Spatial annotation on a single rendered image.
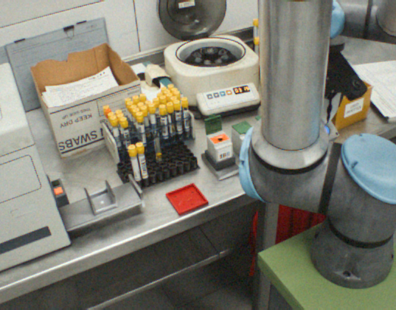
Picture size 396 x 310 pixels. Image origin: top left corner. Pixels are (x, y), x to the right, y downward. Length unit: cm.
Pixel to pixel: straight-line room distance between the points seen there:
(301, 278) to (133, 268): 94
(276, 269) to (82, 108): 59
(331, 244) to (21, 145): 53
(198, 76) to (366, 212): 65
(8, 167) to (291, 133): 45
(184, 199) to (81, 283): 77
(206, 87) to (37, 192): 57
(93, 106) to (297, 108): 63
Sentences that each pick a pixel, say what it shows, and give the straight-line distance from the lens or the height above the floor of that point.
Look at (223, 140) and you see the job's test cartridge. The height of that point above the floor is 95.
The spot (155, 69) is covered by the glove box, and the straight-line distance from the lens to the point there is 125.
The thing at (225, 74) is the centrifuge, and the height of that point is 98.
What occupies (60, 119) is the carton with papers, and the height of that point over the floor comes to 99.
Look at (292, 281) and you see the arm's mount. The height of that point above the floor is 91.
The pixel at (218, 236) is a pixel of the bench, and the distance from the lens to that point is 167.
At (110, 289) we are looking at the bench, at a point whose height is 27.
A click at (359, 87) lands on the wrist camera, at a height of 110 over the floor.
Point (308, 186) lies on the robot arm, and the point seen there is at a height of 109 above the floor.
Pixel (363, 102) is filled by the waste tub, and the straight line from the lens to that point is 119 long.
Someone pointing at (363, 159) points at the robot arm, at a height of 114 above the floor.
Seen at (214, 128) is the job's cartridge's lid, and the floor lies 96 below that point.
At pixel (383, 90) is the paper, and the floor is 89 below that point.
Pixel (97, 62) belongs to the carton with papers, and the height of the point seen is 97.
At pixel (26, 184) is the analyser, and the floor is 106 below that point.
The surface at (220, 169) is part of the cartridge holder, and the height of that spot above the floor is 89.
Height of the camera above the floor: 153
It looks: 38 degrees down
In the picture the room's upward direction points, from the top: 4 degrees counter-clockwise
